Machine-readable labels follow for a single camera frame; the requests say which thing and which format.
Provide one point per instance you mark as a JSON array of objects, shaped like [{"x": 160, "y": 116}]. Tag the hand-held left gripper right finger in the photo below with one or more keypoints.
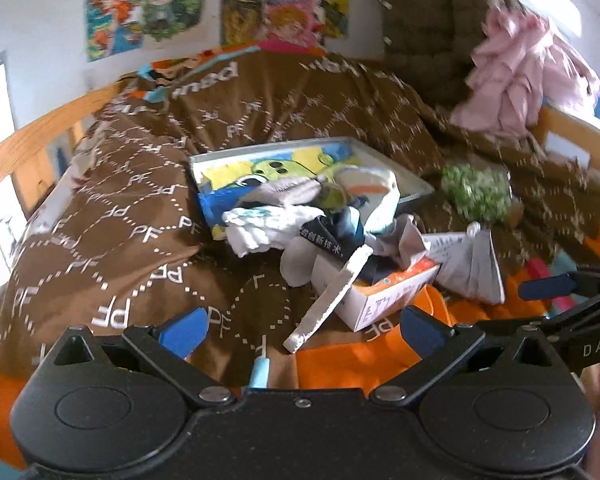
[{"x": 422, "y": 332}]

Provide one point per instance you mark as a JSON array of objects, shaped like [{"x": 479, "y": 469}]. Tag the light grey sock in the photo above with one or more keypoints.
[{"x": 299, "y": 262}]

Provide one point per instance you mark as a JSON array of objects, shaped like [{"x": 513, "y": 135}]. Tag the blond cartoon child wall poster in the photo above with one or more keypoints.
[{"x": 167, "y": 0}]

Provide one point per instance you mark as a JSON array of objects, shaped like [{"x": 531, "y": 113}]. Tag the orange-haired girl wall poster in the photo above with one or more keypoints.
[{"x": 112, "y": 15}]

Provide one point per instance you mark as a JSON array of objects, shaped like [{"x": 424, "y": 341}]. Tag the black sock label band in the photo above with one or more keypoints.
[{"x": 325, "y": 237}]

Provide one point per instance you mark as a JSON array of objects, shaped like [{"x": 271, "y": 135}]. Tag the cartoon posters on wall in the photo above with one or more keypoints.
[{"x": 240, "y": 5}]

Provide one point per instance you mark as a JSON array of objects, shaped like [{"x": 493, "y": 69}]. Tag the white sock with teal print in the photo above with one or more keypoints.
[{"x": 260, "y": 227}]

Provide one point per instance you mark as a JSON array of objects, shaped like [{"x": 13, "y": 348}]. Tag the grey crumpled cloth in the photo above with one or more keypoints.
[{"x": 405, "y": 242}]

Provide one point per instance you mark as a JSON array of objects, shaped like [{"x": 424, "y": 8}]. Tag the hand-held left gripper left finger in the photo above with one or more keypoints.
[{"x": 182, "y": 334}]

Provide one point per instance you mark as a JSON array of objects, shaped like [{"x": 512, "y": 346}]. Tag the pink garment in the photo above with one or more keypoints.
[{"x": 525, "y": 75}]

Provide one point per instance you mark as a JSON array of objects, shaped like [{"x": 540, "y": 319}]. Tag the white and orange carton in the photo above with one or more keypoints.
[{"x": 380, "y": 300}]

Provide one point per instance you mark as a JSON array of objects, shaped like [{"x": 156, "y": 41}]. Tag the brown quilted jacket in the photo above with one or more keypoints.
[{"x": 430, "y": 25}]

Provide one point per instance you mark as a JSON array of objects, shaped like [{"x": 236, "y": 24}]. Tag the grey box with cartoon lining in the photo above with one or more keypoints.
[{"x": 280, "y": 160}]

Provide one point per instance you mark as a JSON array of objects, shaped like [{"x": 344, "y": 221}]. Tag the white cloth with orange patch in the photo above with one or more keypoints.
[{"x": 375, "y": 195}]

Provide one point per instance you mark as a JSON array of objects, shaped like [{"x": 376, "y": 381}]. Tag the brown printed blanket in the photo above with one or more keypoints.
[{"x": 130, "y": 210}]

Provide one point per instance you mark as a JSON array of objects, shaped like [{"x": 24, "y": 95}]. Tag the grey and white sock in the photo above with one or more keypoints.
[{"x": 292, "y": 191}]

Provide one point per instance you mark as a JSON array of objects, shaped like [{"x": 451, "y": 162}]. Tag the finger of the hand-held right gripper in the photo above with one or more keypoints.
[
  {"x": 580, "y": 310},
  {"x": 547, "y": 287}
]

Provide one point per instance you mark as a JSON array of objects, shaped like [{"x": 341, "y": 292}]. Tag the pink-titled girl wall poster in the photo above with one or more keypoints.
[{"x": 292, "y": 15}]

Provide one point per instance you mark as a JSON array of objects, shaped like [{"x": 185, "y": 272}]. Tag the newspaper wrapped packet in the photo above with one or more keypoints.
[{"x": 467, "y": 265}]

